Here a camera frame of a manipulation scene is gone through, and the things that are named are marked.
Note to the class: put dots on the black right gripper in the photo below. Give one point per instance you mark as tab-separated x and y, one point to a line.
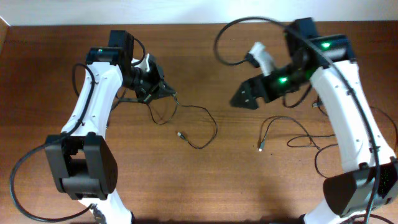
253	85

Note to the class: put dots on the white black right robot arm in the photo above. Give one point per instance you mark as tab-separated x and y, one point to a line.
369	178

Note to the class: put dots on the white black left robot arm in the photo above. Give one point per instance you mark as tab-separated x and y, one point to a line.
80	160

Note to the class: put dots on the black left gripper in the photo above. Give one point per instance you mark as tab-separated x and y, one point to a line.
157	91

